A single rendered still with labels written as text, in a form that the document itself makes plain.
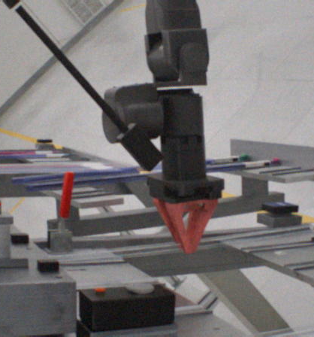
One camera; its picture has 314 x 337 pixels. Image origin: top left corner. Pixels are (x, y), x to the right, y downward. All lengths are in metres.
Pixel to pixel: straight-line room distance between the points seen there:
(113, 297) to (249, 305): 0.82
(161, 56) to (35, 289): 0.41
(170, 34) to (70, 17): 7.88
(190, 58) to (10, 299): 0.42
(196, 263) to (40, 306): 0.50
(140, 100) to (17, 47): 7.68
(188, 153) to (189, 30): 0.15
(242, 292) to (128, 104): 0.62
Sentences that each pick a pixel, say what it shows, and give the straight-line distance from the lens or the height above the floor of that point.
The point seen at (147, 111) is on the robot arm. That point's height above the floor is 1.11.
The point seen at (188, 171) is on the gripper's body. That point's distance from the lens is 0.85.
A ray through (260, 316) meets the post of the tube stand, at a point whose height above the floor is 0.52.
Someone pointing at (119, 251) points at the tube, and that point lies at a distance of 0.85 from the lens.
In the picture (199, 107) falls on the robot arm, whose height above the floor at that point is 1.06.
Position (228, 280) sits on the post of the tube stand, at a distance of 1.31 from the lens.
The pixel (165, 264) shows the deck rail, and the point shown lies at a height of 0.89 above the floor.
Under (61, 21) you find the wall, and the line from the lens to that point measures 8.65.
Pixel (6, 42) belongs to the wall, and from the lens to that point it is 8.46.
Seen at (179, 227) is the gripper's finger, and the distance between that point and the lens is 0.87.
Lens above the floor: 1.35
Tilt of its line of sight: 22 degrees down
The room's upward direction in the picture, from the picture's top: 41 degrees counter-clockwise
